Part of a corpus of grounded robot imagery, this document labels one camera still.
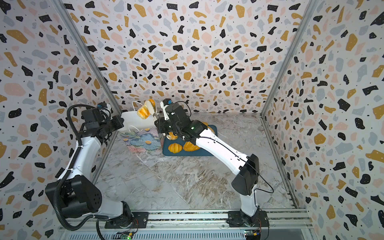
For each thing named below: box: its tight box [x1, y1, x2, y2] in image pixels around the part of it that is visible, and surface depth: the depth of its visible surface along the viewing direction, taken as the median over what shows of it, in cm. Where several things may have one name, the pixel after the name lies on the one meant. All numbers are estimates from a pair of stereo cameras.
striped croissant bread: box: [168, 143, 183, 154], surface depth 99 cm
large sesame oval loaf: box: [183, 141, 201, 152], surface depth 99 cm
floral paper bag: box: [118, 111, 163, 154], surface depth 89 cm
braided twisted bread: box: [137, 98, 157, 120], surface depth 75 cm
